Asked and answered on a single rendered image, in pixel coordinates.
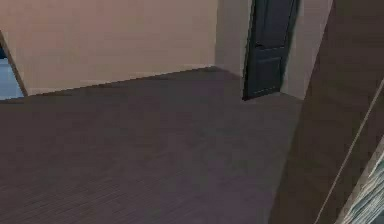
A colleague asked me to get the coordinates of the dark panelled room door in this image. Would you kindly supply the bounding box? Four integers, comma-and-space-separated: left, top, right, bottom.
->
242, 0, 301, 101

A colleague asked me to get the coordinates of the framed wall picture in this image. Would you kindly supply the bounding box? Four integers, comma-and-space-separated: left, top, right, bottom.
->
334, 134, 384, 224

